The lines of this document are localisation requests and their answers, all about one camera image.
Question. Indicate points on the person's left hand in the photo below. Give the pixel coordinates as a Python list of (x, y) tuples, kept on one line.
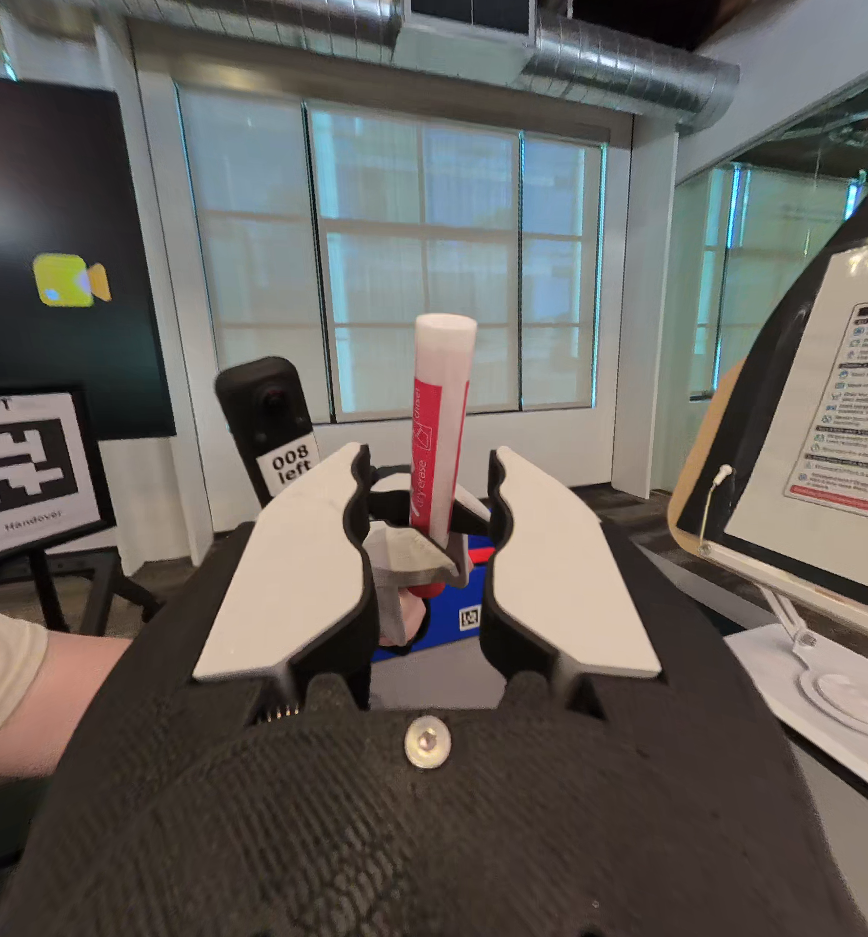
[(413, 615)]

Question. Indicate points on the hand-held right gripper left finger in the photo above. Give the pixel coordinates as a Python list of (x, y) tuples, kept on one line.
[(287, 585)]

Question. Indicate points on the person's left forearm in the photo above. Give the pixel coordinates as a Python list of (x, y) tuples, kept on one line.
[(53, 695)]

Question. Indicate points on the silver duct with vent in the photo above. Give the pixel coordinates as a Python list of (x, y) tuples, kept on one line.
[(624, 66)]

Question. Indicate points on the blue plastic bin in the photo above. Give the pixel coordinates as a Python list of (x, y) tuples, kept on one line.
[(441, 637)]

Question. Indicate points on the acrylic sign stand wooden board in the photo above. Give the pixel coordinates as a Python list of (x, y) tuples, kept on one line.
[(785, 512)]

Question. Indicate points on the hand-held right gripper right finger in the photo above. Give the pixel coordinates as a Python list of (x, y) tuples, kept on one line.
[(573, 585)]

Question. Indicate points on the black monitor screen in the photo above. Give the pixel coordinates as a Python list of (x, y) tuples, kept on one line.
[(38, 183)]

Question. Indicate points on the red object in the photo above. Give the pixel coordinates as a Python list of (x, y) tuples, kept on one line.
[(481, 555)]

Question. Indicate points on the black framed marker sign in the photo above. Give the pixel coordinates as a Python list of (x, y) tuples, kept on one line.
[(31, 523)]

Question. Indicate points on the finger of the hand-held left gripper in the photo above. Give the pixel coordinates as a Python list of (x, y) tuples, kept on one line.
[(404, 553), (463, 556)]

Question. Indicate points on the red white marker pen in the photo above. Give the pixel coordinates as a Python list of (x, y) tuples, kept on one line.
[(441, 366)]

